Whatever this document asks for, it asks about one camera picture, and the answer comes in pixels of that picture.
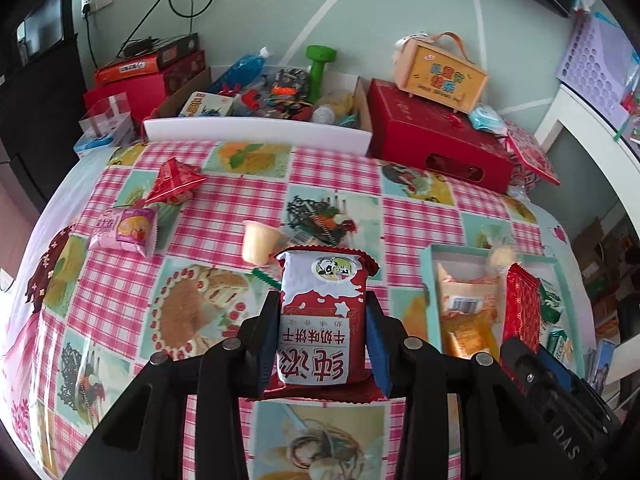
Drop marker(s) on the white tray with teal rim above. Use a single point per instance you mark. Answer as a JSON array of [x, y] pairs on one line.
[[468, 262]]

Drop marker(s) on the white shelf frame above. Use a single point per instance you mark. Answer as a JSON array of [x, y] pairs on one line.
[[615, 159]]

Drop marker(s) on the cardboard box of clutter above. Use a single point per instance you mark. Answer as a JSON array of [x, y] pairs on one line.
[[255, 101]]

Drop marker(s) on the long red patterned snack packet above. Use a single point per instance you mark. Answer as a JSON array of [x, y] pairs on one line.
[[522, 316]]

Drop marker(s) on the clear packet with round bun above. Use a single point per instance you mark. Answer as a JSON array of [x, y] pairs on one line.
[[500, 258]]

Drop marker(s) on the large red gift box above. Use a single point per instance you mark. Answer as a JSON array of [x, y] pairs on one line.
[[425, 135]]

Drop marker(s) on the amber translucent snack packet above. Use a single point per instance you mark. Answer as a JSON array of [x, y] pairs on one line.
[[464, 335]]

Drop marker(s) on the large red box at left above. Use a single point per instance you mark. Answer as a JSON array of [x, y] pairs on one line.
[[144, 94]]

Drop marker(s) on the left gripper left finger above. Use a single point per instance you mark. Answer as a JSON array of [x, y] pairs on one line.
[[142, 434]]

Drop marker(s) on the smartphone on stand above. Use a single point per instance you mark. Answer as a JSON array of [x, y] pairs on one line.
[[601, 365]]

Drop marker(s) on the blue water bottle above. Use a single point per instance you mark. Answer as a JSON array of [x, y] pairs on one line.
[[240, 73]]

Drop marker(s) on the green white walnut cake packet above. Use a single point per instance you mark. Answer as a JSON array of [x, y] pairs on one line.
[[559, 344]]

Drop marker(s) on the pink fruit snack packet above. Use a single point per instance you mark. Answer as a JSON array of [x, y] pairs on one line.
[[129, 229]]

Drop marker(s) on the white foam board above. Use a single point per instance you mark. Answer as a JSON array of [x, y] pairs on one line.
[[261, 130]]

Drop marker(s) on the black cabinet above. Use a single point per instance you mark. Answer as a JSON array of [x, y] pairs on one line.
[[42, 100]]

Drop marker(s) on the clear plastic bottle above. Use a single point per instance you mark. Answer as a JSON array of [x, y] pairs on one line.
[[332, 109]]

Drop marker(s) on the orange handbag gift box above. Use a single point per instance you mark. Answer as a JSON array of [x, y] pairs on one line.
[[437, 68]]

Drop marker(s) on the orange red flat box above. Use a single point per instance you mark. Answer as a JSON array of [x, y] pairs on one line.
[[134, 67]]

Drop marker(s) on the red triangular snack packet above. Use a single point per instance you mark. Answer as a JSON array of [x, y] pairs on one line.
[[175, 183]]

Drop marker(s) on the green dumbbell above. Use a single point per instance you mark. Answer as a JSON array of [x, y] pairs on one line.
[[319, 56]]

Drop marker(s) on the orange barcode bread packet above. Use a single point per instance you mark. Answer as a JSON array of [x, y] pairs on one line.
[[460, 297]]

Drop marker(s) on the clear plastic box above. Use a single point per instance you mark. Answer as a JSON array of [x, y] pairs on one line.
[[107, 123]]

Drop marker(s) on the purple perforated basket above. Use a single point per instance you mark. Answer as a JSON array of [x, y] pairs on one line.
[[602, 67]]

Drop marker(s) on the light blue tissue pack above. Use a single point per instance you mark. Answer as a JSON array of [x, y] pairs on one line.
[[484, 118]]

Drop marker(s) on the white card game box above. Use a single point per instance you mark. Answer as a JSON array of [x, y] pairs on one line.
[[206, 104]]

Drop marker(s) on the green white snack packet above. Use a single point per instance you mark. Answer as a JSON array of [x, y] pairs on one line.
[[551, 302]]

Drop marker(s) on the dark red milk biscuit packet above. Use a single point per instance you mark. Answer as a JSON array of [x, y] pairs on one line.
[[321, 351]]

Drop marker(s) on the clear packet with green edges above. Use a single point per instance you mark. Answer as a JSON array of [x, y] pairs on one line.
[[271, 272]]

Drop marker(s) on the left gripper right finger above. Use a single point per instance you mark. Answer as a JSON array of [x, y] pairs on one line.
[[501, 435]]

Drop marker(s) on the yellow jelly cup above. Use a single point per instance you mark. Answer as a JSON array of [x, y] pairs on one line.
[[260, 241]]

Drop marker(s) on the red patterned lid box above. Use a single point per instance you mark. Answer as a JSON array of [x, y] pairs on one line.
[[530, 161]]

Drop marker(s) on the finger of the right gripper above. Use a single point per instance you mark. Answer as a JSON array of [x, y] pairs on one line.
[[556, 367]]

